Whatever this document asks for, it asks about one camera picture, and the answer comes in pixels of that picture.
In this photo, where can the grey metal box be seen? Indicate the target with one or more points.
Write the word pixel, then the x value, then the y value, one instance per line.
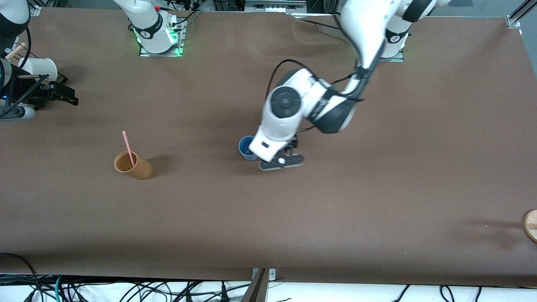
pixel 272 6

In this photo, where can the small silver bracket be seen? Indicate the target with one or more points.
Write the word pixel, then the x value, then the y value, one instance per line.
pixel 272 274

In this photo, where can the aluminium frame profile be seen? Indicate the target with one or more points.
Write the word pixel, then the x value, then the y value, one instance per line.
pixel 35 10
pixel 514 21

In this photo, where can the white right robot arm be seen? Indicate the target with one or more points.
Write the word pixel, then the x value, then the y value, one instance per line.
pixel 147 21

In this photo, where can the white cup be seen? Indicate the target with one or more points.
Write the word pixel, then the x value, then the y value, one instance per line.
pixel 40 69

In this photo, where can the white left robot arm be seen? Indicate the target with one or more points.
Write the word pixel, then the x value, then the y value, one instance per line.
pixel 285 100

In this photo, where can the wooden stick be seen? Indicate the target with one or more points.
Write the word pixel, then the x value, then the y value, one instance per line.
pixel 16 49

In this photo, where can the dark grey metal bar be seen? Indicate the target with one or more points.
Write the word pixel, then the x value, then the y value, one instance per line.
pixel 256 291

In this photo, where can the round wooden disc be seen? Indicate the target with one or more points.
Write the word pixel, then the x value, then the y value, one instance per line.
pixel 532 226

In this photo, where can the pink chopstick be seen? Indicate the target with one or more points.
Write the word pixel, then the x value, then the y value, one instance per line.
pixel 127 144

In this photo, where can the blue cup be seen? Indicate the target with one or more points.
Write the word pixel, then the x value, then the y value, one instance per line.
pixel 244 144

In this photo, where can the brown wooden cup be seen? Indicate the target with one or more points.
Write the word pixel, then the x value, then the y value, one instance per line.
pixel 142 170

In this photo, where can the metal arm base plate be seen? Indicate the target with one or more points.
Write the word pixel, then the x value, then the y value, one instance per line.
pixel 161 54
pixel 394 58

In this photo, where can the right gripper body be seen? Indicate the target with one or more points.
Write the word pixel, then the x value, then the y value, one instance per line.
pixel 26 86

